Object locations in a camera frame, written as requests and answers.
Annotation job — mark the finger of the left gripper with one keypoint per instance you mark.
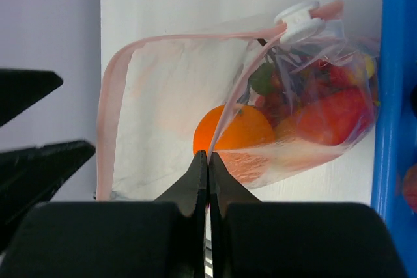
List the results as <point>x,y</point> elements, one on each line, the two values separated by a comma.
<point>29,174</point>

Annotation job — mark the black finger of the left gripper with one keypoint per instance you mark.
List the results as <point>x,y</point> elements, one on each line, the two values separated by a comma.
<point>21,88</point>

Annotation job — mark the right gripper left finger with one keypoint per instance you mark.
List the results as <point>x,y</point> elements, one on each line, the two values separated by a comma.
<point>161,238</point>

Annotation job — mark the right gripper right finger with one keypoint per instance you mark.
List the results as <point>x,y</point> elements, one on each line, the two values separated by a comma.
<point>252,238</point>

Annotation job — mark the orange fruit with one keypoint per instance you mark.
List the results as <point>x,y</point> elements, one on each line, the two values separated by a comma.
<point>249,128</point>

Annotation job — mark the clear pink-dotted zip bag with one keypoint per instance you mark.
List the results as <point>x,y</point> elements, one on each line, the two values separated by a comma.
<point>155,91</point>

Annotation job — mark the red yellow mango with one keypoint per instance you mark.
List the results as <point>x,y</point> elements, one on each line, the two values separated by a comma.
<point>332,120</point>

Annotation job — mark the strawberry bunch with leaves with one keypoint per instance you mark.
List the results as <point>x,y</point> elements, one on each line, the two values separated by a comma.
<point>291,77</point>

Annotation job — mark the blue plastic bin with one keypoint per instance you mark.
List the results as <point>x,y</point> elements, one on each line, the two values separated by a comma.
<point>395,134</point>

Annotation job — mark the pink peach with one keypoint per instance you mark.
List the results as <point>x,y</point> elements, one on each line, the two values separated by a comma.
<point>409,187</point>

